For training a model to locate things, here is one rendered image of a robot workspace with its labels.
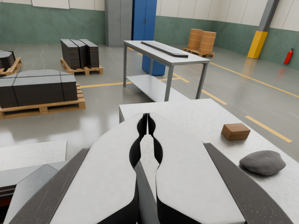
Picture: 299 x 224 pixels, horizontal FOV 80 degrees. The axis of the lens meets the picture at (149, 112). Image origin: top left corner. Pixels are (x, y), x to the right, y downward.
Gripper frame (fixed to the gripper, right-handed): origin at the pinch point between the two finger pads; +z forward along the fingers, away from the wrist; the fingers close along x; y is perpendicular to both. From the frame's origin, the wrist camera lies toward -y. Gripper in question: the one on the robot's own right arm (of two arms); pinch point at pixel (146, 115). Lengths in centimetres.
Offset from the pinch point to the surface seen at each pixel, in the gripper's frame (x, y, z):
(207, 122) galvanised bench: 28, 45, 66
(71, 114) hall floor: -124, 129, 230
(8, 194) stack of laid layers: -58, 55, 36
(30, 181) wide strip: -50, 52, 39
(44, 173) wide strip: -47, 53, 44
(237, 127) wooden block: 38, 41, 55
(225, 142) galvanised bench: 31, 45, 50
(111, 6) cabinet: -135, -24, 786
